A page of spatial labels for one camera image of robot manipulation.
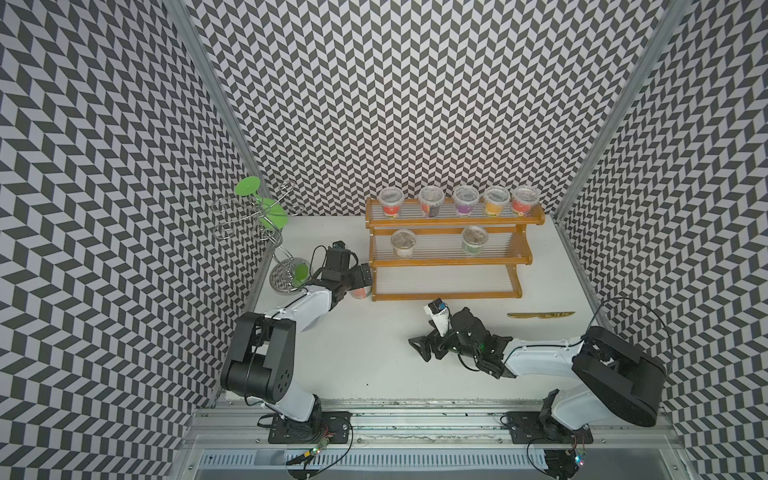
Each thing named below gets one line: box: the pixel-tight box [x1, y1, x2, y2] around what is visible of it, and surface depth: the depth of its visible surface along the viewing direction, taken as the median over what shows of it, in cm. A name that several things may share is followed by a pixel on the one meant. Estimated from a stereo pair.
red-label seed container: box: [419, 185, 445, 218], surface depth 79 cm
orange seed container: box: [484, 185, 511, 217], surface depth 79 cm
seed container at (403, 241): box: [390, 228, 416, 260], surface depth 88 cm
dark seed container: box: [454, 185, 480, 216], surface depth 79 cm
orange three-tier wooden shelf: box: [365, 198, 546, 301], surface depth 89 cm
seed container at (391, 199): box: [378, 186, 405, 219], surface depth 79 cm
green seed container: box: [461, 225, 488, 257], surface depth 88 cm
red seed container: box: [512, 185, 539, 217], surface depth 79 cm
